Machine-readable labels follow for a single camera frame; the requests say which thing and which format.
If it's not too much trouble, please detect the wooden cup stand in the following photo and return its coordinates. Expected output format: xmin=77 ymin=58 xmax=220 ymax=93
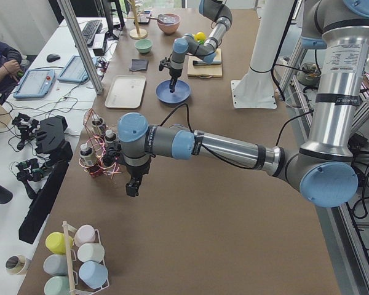
xmin=127 ymin=0 xmax=148 ymax=40

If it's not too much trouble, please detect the back left tea bottle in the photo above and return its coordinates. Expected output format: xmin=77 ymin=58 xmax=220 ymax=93
xmin=92 ymin=114 xmax=106 ymax=136

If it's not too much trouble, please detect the yellow green cup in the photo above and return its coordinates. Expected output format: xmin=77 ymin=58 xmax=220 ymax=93
xmin=45 ymin=232 xmax=66 ymax=254

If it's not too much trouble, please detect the tea bottle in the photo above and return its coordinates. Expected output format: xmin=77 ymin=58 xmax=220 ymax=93
xmin=104 ymin=130 xmax=121 ymax=153
xmin=79 ymin=143 xmax=100 ymax=175
xmin=92 ymin=114 xmax=106 ymax=136

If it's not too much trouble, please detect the pink ice bowl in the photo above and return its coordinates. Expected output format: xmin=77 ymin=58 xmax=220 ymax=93
xmin=157 ymin=14 xmax=181 ymax=34

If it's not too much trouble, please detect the light blue cup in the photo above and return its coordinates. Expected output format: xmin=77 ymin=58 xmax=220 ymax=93
xmin=79 ymin=261 xmax=108 ymax=289

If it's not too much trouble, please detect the black keyboard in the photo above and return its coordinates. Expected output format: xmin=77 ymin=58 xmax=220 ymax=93
xmin=82 ymin=20 xmax=102 ymax=47

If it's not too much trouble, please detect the mint green bowl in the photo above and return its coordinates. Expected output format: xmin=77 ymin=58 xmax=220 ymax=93
xmin=135 ymin=39 xmax=153 ymax=54

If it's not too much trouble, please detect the blue teach pendant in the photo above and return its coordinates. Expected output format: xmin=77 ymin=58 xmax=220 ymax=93
xmin=57 ymin=55 xmax=89 ymax=84
xmin=13 ymin=69 xmax=55 ymax=100

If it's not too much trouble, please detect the front tea bottle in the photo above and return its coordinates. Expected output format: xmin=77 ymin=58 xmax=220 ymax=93
xmin=79 ymin=143 xmax=100 ymax=175

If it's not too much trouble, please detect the mint green cup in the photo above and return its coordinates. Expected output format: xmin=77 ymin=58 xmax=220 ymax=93
xmin=44 ymin=276 xmax=69 ymax=295

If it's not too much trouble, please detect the white cup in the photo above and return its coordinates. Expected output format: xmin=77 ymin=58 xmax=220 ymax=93
xmin=77 ymin=243 xmax=105 ymax=263

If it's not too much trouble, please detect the copper wire bottle rack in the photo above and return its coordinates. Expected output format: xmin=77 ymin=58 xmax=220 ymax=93
xmin=79 ymin=109 xmax=122 ymax=179

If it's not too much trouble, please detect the steel muddler black tip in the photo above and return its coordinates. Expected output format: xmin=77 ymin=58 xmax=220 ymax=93
xmin=192 ymin=60 xmax=215 ymax=66

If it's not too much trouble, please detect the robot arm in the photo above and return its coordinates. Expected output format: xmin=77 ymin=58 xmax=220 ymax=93
xmin=159 ymin=0 xmax=232 ymax=93
xmin=117 ymin=1 xmax=369 ymax=208

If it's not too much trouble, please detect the grey folded cloth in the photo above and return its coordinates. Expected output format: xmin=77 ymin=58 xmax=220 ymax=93
xmin=129 ymin=59 xmax=149 ymax=71

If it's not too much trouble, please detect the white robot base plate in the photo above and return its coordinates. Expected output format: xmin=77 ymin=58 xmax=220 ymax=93
xmin=230 ymin=80 xmax=277 ymax=109

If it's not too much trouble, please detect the cream rabbit tray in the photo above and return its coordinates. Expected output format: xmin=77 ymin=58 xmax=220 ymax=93
xmin=105 ymin=75 xmax=146 ymax=109

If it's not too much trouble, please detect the black computer mouse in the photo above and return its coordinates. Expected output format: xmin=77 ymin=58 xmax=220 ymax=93
xmin=46 ymin=53 xmax=61 ymax=63

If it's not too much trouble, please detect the back right tea bottle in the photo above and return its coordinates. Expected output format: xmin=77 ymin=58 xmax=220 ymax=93
xmin=104 ymin=130 xmax=121 ymax=153

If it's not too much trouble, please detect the upper whole lemon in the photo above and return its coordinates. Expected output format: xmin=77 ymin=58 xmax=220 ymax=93
xmin=194 ymin=31 xmax=207 ymax=43

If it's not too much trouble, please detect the steel ice scoop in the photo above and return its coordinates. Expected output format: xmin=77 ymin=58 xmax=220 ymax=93
xmin=147 ymin=14 xmax=177 ymax=25

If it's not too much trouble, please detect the pale pink cup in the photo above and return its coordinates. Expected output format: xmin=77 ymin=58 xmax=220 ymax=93
xmin=74 ymin=224 xmax=96 ymax=247

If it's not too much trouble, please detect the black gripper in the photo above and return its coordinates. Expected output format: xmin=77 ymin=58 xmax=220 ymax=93
xmin=125 ymin=156 xmax=151 ymax=197
xmin=169 ymin=67 xmax=181 ymax=93

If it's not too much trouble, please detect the blue round plate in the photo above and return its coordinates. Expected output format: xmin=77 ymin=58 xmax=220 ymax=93
xmin=156 ymin=80 xmax=191 ymax=104

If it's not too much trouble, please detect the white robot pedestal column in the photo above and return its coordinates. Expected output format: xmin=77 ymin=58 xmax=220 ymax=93
xmin=250 ymin=1 xmax=298 ymax=73

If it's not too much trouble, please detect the wooden cutting board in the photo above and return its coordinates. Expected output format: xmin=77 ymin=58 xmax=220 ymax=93
xmin=188 ymin=49 xmax=223 ymax=78

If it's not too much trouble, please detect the grey blue cup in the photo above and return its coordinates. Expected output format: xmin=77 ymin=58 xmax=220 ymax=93
xmin=43 ymin=254 xmax=68 ymax=276

